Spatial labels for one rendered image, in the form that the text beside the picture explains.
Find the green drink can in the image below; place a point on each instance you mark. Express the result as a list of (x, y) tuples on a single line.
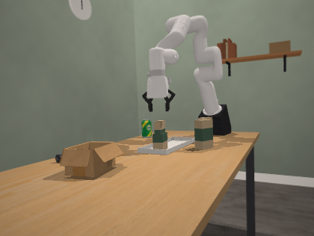
[(146, 128)]

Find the brown cardboard box with flaps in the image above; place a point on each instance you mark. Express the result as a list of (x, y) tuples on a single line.
[(76, 158)]

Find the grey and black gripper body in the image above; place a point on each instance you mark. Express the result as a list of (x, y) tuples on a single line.
[(157, 89)]

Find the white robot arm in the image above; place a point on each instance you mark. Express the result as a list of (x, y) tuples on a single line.
[(163, 55)]

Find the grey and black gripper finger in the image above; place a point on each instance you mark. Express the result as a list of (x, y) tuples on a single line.
[(150, 105), (167, 104)]

